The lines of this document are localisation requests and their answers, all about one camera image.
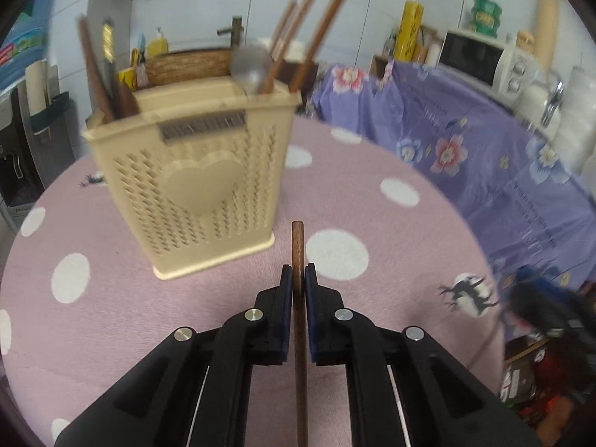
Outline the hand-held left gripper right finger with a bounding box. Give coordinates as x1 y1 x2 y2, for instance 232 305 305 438
304 263 543 447

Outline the black chopstick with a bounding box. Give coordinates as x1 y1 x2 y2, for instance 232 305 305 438
101 18 118 101

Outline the white microwave oven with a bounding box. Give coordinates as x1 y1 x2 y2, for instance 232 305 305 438
438 28 536 108

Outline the tall beige cup stack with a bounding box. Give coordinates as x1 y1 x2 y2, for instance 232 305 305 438
535 0 562 70

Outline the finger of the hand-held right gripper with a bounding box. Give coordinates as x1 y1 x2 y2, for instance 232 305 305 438
503 265 566 331

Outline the woven brown basin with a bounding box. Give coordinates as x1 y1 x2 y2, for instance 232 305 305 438
144 48 243 87

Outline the white container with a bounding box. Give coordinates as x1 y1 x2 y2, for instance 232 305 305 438
556 65 596 173

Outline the blue water bottle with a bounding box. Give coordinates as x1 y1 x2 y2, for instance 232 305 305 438
0 0 50 89

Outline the metal spoon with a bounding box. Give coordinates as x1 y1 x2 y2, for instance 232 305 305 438
231 41 275 98

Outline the bronze faucet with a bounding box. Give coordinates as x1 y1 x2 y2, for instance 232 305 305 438
217 16 244 50

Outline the water dispenser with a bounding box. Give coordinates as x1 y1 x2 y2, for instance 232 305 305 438
0 86 75 224

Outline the dark wooden spoon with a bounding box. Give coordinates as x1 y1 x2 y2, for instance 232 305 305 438
76 15 117 123

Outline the blue and white roll holder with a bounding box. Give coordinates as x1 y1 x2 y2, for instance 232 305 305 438
28 93 73 133

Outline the stack of green jars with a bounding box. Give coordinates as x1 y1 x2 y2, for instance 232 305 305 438
469 0 504 38

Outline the purple floral cloth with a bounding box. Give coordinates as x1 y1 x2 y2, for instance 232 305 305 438
310 58 596 299

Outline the yellow soap pump bottle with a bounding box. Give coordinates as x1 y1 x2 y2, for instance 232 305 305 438
146 27 169 57

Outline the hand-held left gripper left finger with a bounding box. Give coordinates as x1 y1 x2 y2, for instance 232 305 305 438
53 263 294 447

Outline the beige perforated utensil holder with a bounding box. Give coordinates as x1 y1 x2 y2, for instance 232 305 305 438
81 77 303 281

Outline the yellow wrap roll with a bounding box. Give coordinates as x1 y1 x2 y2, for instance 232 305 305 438
395 0 425 62

